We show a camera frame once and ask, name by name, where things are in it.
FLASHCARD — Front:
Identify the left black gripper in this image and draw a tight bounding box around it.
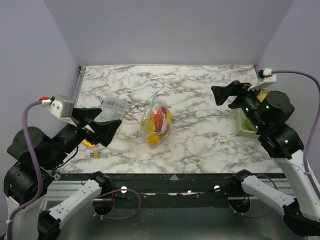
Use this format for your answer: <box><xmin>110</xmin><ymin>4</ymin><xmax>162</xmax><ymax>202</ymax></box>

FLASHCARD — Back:
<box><xmin>44</xmin><ymin>106</ymin><xmax>123</xmax><ymax>169</ymax></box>

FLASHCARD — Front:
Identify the yellow toy starfruit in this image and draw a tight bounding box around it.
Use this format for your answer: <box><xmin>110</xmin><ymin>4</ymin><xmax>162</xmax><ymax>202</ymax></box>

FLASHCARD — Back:
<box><xmin>140</xmin><ymin>117</ymin><xmax>156</xmax><ymax>134</ymax></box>

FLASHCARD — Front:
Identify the yellow toy banana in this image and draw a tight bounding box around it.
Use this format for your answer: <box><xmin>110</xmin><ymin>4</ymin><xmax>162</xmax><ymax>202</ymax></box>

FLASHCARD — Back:
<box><xmin>164</xmin><ymin>110</ymin><xmax>172</xmax><ymax>134</ymax></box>

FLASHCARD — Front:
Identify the yellow toy lemon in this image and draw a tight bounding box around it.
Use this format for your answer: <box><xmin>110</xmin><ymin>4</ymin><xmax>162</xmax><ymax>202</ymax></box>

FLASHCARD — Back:
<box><xmin>257</xmin><ymin>93</ymin><xmax>267</xmax><ymax>103</ymax></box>
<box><xmin>146</xmin><ymin>134</ymin><xmax>163</xmax><ymax>146</ymax></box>

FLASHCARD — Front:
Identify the clear zip top bag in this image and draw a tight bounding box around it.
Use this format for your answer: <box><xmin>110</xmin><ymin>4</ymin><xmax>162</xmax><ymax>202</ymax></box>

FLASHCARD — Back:
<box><xmin>140</xmin><ymin>90</ymin><xmax>172</xmax><ymax>147</ymax></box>

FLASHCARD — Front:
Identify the red toy tomato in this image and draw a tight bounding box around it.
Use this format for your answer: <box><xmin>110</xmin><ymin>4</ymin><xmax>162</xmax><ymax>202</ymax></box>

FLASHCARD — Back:
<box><xmin>152</xmin><ymin>106</ymin><xmax>167</xmax><ymax>134</ymax></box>

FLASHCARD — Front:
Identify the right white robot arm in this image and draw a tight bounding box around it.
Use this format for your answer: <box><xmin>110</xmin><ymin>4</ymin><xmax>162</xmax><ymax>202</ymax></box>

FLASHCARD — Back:
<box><xmin>211</xmin><ymin>80</ymin><xmax>320</xmax><ymax>237</ymax></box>

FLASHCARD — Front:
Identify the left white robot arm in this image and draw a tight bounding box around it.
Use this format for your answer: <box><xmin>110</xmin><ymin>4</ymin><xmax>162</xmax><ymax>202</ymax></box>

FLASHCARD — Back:
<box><xmin>3</xmin><ymin>106</ymin><xmax>122</xmax><ymax>240</ymax></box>

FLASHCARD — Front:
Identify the small yellow plastic piece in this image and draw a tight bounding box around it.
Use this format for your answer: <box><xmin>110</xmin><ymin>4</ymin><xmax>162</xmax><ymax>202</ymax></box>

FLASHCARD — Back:
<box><xmin>81</xmin><ymin>140</ymin><xmax>95</xmax><ymax>149</ymax></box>

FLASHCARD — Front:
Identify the clear plastic packet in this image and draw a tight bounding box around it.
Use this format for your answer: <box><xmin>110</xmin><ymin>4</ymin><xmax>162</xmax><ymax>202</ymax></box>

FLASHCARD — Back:
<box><xmin>94</xmin><ymin>96</ymin><xmax>128</xmax><ymax>122</ymax></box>

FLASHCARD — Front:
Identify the small yellow connector sticker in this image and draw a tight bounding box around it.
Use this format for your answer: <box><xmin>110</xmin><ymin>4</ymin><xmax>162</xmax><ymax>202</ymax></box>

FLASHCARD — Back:
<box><xmin>89</xmin><ymin>151</ymin><xmax>103</xmax><ymax>159</ymax></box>

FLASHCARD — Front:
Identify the beige plastic basket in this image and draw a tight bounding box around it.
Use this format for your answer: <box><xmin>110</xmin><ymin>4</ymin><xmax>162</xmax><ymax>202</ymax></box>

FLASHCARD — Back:
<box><xmin>235</xmin><ymin>87</ymin><xmax>276</xmax><ymax>139</ymax></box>

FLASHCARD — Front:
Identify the green toy cabbage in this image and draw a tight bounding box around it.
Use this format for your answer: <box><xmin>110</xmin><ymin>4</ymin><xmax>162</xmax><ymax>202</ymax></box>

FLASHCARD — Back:
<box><xmin>245</xmin><ymin>118</ymin><xmax>257</xmax><ymax>132</ymax></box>

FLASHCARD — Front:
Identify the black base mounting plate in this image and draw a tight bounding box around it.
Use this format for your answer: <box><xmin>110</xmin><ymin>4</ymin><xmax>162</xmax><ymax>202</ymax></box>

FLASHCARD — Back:
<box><xmin>57</xmin><ymin>170</ymin><xmax>286</xmax><ymax>209</ymax></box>

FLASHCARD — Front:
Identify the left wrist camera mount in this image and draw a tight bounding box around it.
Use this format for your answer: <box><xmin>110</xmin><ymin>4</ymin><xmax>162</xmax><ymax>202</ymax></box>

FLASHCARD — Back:
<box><xmin>39</xmin><ymin>95</ymin><xmax>76</xmax><ymax>126</ymax></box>

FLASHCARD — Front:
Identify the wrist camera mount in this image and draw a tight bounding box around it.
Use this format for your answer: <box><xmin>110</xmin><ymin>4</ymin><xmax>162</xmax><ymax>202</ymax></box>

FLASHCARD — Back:
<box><xmin>39</xmin><ymin>95</ymin><xmax>76</xmax><ymax>126</ymax></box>
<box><xmin>248</xmin><ymin>68</ymin><xmax>277</xmax><ymax>91</ymax></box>

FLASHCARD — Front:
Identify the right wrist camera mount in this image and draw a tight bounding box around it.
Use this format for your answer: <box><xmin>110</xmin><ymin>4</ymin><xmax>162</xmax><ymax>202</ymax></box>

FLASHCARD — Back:
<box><xmin>248</xmin><ymin>68</ymin><xmax>277</xmax><ymax>91</ymax></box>

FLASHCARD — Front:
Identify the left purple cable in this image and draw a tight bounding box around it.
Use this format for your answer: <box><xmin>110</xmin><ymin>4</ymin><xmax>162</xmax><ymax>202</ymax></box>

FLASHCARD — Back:
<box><xmin>5</xmin><ymin>100</ymin><xmax>142</xmax><ymax>240</ymax></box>

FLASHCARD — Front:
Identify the purple cable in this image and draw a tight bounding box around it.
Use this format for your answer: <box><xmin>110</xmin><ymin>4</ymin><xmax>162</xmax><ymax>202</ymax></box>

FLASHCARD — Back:
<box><xmin>233</xmin><ymin>69</ymin><xmax>320</xmax><ymax>218</ymax></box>
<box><xmin>5</xmin><ymin>100</ymin><xmax>142</xmax><ymax>240</ymax></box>

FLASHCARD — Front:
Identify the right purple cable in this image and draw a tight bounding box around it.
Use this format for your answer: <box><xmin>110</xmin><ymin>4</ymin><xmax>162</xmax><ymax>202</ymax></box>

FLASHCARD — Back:
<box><xmin>233</xmin><ymin>69</ymin><xmax>320</xmax><ymax>218</ymax></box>

